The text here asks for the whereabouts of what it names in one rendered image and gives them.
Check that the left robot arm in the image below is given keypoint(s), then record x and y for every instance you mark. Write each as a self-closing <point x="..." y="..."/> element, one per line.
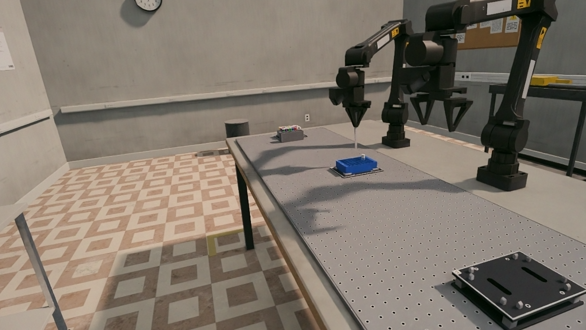
<point x="429" y="48"/>

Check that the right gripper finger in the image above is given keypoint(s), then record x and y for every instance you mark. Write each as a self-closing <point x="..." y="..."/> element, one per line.
<point x="349" y="115"/>
<point x="353" y="115"/>

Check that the blue tube carrier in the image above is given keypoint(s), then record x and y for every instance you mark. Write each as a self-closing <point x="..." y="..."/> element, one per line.
<point x="356" y="165"/>

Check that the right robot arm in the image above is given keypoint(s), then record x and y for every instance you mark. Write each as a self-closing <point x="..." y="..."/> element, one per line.
<point x="350" y="77"/>

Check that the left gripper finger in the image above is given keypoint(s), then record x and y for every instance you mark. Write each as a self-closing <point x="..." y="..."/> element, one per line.
<point x="449" y="108"/>
<point x="415" y="100"/>

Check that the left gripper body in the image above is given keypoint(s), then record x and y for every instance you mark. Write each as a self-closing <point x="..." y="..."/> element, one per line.
<point x="446" y="93"/>

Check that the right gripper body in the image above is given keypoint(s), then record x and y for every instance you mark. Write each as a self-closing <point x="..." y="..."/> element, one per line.
<point x="359" y="104"/>

